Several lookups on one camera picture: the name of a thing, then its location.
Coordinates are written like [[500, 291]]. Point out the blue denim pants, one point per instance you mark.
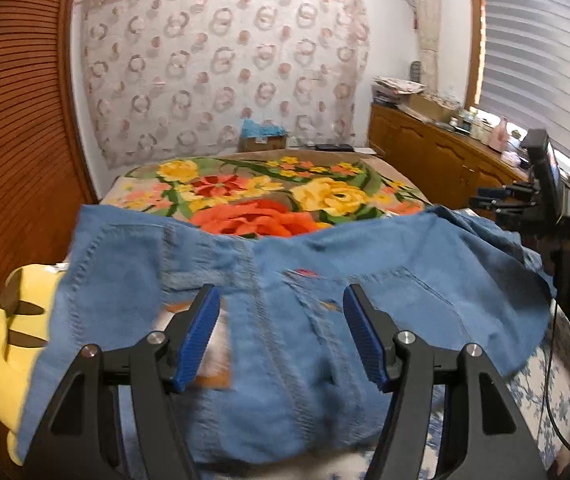
[[290, 320]]

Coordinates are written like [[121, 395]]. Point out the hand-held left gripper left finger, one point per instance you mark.
[[199, 340]]

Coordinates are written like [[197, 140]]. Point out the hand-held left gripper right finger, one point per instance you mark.
[[365, 340]]

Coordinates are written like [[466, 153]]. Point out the stack of papers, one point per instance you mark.
[[397, 87]]

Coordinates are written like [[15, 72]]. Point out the open cardboard box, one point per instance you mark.
[[427, 107]]

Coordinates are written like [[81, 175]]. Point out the wooden window frame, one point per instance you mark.
[[475, 35]]

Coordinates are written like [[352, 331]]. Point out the black flat device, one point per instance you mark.
[[334, 147]]

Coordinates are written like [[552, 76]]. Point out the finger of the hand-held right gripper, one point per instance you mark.
[[495, 193], [490, 203]]

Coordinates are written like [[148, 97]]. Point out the beige window curtain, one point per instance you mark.
[[426, 15]]

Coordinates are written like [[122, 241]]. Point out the wooden cabinet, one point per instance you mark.
[[415, 145]]

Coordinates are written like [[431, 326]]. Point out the pink bottle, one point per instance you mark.
[[499, 132]]

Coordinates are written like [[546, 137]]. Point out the cardboard box with blue cloth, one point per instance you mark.
[[260, 137]]

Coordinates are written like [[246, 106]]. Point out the yellow plush toy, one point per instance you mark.
[[10, 375]]

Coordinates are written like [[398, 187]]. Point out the wooden louvered closet door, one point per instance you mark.
[[15, 110]]

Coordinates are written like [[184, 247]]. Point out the floral blanket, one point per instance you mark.
[[265, 195]]

